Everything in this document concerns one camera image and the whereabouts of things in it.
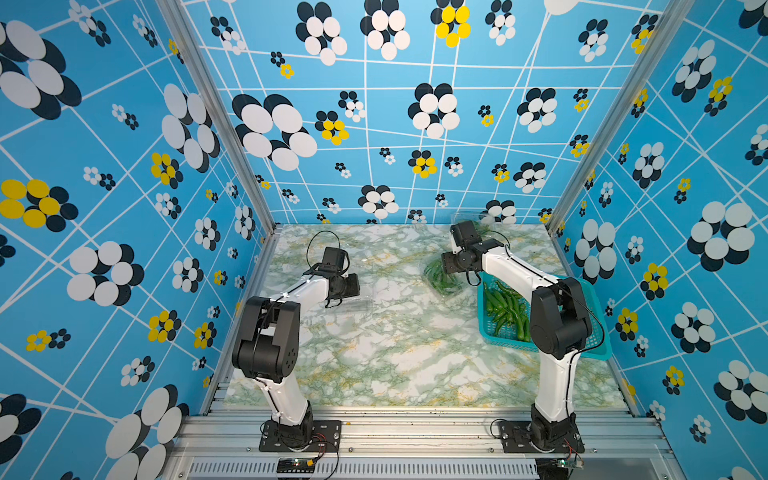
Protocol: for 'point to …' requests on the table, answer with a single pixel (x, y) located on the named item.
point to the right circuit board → (557, 468)
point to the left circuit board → (295, 465)
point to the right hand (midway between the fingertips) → (457, 260)
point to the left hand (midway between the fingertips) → (358, 284)
